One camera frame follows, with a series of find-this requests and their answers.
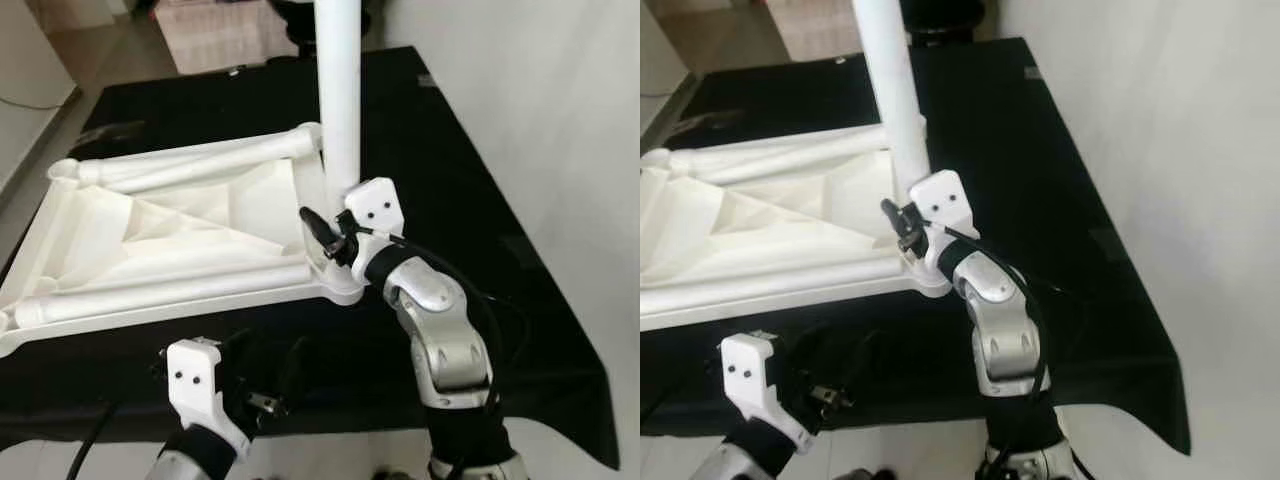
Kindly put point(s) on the black tablecloth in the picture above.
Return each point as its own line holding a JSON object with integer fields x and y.
{"x": 480, "y": 150}
{"x": 1050, "y": 150}

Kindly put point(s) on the white plastic children table top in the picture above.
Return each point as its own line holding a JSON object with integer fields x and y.
{"x": 150, "y": 230}
{"x": 770, "y": 230}

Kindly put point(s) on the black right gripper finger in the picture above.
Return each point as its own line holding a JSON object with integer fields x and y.
{"x": 322, "y": 234}
{"x": 900, "y": 224}

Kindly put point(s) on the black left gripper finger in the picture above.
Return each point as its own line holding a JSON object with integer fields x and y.
{"x": 242, "y": 350}
{"x": 798, "y": 348}
{"x": 864, "y": 362}
{"x": 297, "y": 368}

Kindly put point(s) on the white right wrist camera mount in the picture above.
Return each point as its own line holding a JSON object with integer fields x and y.
{"x": 945, "y": 195}
{"x": 378, "y": 205}

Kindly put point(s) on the pink patterned cloth bench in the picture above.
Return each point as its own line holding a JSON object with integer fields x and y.
{"x": 810, "y": 30}
{"x": 220, "y": 35}

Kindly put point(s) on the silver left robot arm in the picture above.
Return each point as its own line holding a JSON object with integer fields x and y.
{"x": 745, "y": 465}
{"x": 195, "y": 465}

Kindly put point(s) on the white plastic table leg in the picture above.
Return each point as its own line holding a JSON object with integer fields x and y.
{"x": 790, "y": 170}
{"x": 160, "y": 292}
{"x": 200, "y": 178}
{"x": 200, "y": 153}
{"x": 770, "y": 278}
{"x": 885, "y": 80}
{"x": 338, "y": 100}
{"x": 770, "y": 150}

